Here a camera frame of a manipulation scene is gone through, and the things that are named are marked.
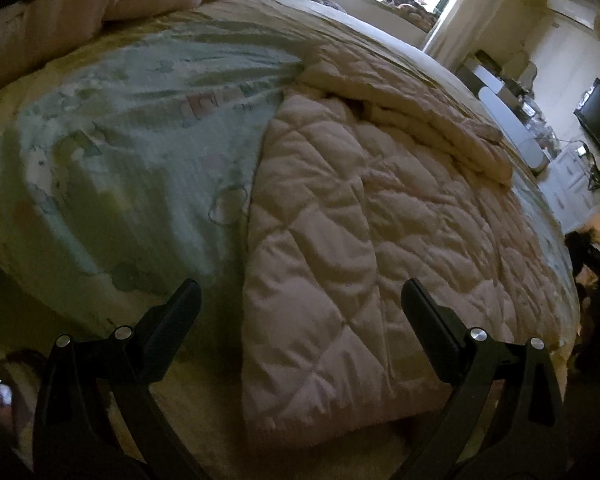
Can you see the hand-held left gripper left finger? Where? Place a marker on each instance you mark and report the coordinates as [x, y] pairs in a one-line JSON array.
[[175, 325]]

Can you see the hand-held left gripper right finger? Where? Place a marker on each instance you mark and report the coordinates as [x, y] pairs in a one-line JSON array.
[[430, 330]]

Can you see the pink quilted coat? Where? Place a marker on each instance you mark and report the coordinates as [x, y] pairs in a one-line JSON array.
[[330, 210]]

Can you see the dark clothes heap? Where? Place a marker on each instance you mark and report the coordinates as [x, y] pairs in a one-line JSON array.
[[582, 247]]

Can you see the clothes pile on windowsill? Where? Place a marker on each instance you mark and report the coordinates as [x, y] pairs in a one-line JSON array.
[[405, 5]]

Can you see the white dresser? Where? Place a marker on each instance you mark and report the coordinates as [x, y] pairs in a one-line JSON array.
[[565, 185]]

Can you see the bed with printed sheet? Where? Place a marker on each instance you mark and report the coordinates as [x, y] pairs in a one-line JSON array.
[[130, 125]]

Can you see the white vanity desk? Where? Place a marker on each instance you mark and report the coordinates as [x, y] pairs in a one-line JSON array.
[[510, 125]]

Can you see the cluster of cosmetic bottles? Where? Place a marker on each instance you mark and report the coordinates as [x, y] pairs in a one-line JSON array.
[[540, 125]]

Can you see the white curtain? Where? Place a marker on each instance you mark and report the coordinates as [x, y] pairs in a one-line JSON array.
[[460, 25]]

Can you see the pink duvet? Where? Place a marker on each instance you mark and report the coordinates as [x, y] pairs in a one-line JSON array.
[[55, 20]]

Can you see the wall air conditioner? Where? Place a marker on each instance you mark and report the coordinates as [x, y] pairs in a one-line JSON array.
[[572, 10]]

